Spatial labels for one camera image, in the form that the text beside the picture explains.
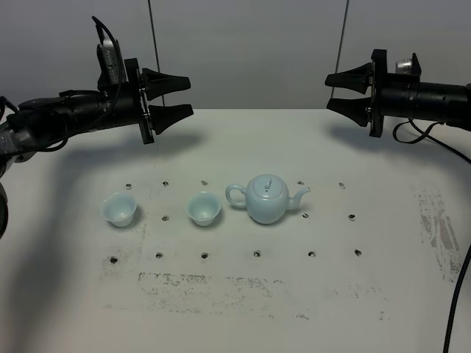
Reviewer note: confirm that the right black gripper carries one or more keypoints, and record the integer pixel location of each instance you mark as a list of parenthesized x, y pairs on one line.
[(389, 96)]

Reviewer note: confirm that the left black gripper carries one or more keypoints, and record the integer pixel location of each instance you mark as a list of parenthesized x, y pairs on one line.
[(131, 107)]

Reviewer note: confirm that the light blue porcelain teapot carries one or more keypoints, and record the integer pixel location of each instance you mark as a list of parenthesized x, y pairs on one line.
[(266, 198)]

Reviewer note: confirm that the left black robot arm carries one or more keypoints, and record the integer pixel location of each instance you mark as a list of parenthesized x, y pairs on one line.
[(47, 124)]

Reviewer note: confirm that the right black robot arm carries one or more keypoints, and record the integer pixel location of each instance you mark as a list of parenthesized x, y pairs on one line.
[(441, 103)]

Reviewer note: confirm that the middle light blue teacup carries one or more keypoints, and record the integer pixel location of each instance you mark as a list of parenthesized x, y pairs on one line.
[(203, 208)]

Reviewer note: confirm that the light blue teacup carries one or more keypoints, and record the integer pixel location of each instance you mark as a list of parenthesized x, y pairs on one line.
[(203, 208), (119, 209)]

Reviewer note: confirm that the left light blue teacup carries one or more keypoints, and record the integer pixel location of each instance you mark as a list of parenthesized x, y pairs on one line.
[(119, 209)]

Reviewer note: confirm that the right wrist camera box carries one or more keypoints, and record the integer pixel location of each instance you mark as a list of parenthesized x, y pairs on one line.
[(408, 69)]

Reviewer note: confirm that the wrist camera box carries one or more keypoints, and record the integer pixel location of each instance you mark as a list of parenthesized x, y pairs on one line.
[(408, 69), (109, 57)]

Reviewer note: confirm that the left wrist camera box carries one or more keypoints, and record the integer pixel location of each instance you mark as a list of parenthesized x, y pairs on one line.
[(109, 57)]

